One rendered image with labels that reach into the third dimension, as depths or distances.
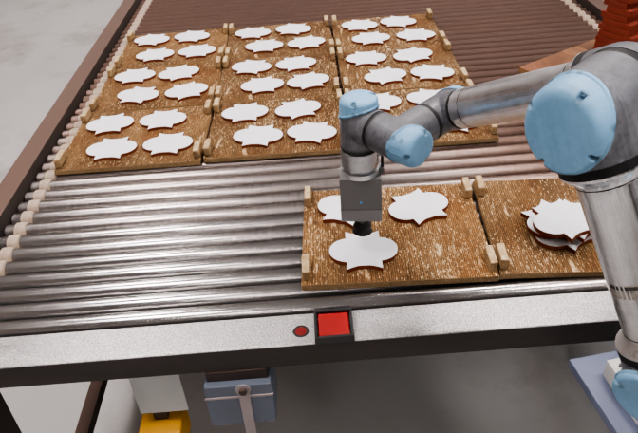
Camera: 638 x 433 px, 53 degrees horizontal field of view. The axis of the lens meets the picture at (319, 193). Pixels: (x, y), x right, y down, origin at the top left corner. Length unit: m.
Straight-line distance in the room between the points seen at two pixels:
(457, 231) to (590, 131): 0.71
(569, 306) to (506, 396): 1.05
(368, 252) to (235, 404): 0.42
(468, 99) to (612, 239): 0.38
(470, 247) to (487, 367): 1.06
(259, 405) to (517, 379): 1.27
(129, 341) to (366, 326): 0.47
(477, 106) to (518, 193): 0.53
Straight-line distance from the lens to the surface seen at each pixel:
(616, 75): 0.88
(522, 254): 1.44
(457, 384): 2.39
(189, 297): 1.40
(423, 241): 1.45
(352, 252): 1.40
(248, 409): 1.37
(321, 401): 2.33
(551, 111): 0.85
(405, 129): 1.13
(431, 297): 1.35
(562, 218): 1.49
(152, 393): 1.40
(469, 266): 1.40
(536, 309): 1.36
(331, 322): 1.28
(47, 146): 2.08
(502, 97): 1.10
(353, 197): 1.29
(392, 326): 1.29
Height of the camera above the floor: 1.84
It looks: 34 degrees down
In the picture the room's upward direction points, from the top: 4 degrees counter-clockwise
